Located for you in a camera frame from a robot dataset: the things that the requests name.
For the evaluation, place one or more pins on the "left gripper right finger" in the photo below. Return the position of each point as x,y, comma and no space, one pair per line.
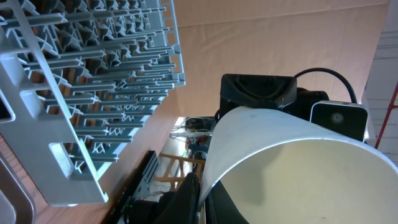
220,209

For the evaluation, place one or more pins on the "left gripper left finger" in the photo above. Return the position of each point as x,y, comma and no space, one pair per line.
179,207

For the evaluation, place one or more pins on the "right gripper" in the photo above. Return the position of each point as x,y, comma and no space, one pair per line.
266,92

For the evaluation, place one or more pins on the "white cup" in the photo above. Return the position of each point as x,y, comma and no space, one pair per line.
278,168

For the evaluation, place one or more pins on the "grey dishwasher rack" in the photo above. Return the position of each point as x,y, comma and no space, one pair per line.
79,78

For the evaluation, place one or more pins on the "brown serving tray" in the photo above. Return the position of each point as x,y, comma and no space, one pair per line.
17,206

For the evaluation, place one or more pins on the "wooden chair frame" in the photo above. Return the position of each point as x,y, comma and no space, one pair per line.
177,169

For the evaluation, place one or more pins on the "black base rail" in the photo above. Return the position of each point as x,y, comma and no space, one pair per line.
136,187

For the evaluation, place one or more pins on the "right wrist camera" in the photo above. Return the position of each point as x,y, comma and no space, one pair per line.
348,119

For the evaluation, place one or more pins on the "red metal frame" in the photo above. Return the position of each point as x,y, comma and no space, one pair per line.
391,106

